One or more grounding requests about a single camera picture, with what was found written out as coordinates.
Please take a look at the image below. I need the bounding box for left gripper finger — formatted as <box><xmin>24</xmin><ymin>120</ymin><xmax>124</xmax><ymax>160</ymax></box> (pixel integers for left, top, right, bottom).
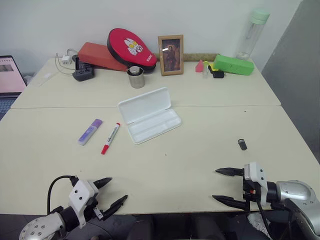
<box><xmin>100</xmin><ymin>194</ymin><xmax>129</xmax><ymax>222</ymax></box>
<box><xmin>93</xmin><ymin>177</ymin><xmax>113</xmax><ymax>191</ymax></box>

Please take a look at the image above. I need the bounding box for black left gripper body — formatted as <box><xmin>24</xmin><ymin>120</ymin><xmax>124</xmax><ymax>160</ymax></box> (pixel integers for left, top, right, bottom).
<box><xmin>83</xmin><ymin>186</ymin><xmax>105</xmax><ymax>222</ymax></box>

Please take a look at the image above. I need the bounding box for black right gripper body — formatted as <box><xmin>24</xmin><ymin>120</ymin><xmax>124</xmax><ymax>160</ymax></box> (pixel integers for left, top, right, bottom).
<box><xmin>242</xmin><ymin>178</ymin><xmax>262</xmax><ymax>204</ymax></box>

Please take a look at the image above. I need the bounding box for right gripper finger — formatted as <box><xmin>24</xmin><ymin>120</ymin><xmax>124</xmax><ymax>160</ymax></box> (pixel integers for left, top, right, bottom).
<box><xmin>215</xmin><ymin>167</ymin><xmax>246</xmax><ymax>178</ymax></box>
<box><xmin>211</xmin><ymin>194</ymin><xmax>251</xmax><ymax>212</ymax></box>

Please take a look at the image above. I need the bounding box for white plastic case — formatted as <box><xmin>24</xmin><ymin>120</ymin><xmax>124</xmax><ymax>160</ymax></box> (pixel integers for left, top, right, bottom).
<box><xmin>117</xmin><ymin>86</ymin><xmax>183</xmax><ymax>145</ymax></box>

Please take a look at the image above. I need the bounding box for red table tennis paddle case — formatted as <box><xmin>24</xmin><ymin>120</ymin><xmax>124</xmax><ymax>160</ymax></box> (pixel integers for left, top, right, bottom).
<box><xmin>106</xmin><ymin>27</ymin><xmax>158</xmax><ymax>74</ymax></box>

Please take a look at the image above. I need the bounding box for white object under table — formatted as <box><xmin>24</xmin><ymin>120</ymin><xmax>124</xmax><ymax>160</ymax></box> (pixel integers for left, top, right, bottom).
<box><xmin>247</xmin><ymin>212</ymin><xmax>267</xmax><ymax>232</ymax></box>

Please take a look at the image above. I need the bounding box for red whiteboard marker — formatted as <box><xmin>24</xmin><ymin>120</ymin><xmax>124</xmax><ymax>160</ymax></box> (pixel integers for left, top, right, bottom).
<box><xmin>100</xmin><ymin>121</ymin><xmax>122</xmax><ymax>156</ymax></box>

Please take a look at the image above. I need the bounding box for purple eraser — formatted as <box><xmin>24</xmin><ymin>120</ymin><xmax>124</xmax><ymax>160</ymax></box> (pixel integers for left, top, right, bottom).
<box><xmin>77</xmin><ymin>118</ymin><xmax>104</xmax><ymax>147</ymax></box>

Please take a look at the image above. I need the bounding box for green rectangular box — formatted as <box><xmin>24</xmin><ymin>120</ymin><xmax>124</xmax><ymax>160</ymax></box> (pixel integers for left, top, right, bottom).
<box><xmin>213</xmin><ymin>53</ymin><xmax>255</xmax><ymax>76</ymax></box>

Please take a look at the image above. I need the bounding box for steel cup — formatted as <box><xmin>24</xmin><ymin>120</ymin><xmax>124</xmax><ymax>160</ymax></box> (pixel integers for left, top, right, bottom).
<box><xmin>126</xmin><ymin>66</ymin><xmax>146</xmax><ymax>89</ymax></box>

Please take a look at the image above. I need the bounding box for small yellow block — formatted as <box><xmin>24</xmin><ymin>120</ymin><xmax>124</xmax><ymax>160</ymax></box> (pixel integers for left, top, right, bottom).
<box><xmin>203</xmin><ymin>60</ymin><xmax>217</xmax><ymax>71</ymax></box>

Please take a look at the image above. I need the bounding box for black power strip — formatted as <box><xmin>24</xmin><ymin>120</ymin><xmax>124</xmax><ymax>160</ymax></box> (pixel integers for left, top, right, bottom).
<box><xmin>71</xmin><ymin>56</ymin><xmax>96</xmax><ymax>82</ymax></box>

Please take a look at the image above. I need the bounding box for clear plastic sheet piece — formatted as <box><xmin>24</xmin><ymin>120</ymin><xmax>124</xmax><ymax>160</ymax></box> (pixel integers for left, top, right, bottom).
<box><xmin>37</xmin><ymin>71</ymin><xmax>55</xmax><ymax>87</ymax></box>

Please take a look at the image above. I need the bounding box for red rectangular box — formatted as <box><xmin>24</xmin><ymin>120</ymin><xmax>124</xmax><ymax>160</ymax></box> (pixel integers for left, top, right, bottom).
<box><xmin>77</xmin><ymin>41</ymin><xmax>129</xmax><ymax>73</ymax></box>

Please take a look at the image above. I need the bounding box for clear bottle with green lid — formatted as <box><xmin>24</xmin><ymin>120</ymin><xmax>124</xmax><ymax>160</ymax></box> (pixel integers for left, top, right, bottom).
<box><xmin>235</xmin><ymin>8</ymin><xmax>271</xmax><ymax>61</ymax></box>

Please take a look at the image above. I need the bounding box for open laptop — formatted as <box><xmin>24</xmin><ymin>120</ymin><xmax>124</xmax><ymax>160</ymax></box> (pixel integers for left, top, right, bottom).
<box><xmin>0</xmin><ymin>55</ymin><xmax>28</xmax><ymax>121</ymax></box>

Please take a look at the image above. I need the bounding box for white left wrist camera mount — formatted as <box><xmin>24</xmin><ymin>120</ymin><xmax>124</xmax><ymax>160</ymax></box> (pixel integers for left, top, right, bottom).
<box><xmin>68</xmin><ymin>179</ymin><xmax>100</xmax><ymax>230</ymax></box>

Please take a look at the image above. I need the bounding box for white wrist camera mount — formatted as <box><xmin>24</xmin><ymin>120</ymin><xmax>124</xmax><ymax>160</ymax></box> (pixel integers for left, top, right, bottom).
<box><xmin>243</xmin><ymin>161</ymin><xmax>269</xmax><ymax>209</ymax></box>
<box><xmin>68</xmin><ymin>179</ymin><xmax>100</xmax><ymax>230</ymax></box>

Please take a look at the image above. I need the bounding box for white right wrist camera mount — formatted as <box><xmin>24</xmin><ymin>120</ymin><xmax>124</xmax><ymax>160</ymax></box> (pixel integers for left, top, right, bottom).
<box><xmin>243</xmin><ymin>161</ymin><xmax>269</xmax><ymax>209</ymax></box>

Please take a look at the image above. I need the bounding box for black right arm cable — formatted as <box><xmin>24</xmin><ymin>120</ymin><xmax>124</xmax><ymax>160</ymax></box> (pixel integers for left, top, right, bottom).
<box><xmin>256</xmin><ymin>200</ymin><xmax>295</xmax><ymax>240</ymax></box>

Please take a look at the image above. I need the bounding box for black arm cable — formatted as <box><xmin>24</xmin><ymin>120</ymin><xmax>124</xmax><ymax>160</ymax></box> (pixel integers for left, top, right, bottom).
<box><xmin>256</xmin><ymin>200</ymin><xmax>295</xmax><ymax>240</ymax></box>
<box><xmin>47</xmin><ymin>175</ymin><xmax>79</xmax><ymax>216</ymax></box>

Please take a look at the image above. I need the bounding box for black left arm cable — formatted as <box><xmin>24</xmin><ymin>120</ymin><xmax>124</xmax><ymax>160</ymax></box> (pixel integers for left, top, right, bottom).
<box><xmin>47</xmin><ymin>175</ymin><xmax>79</xmax><ymax>216</ymax></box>

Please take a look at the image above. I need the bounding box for white charger cable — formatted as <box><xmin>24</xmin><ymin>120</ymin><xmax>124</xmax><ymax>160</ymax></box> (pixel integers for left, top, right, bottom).
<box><xmin>55</xmin><ymin>48</ymin><xmax>79</xmax><ymax>76</ymax></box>

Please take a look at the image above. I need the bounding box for wooden picture frame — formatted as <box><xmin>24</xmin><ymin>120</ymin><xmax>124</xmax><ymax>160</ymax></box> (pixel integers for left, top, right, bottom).
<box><xmin>157</xmin><ymin>34</ymin><xmax>185</xmax><ymax>77</ymax></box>

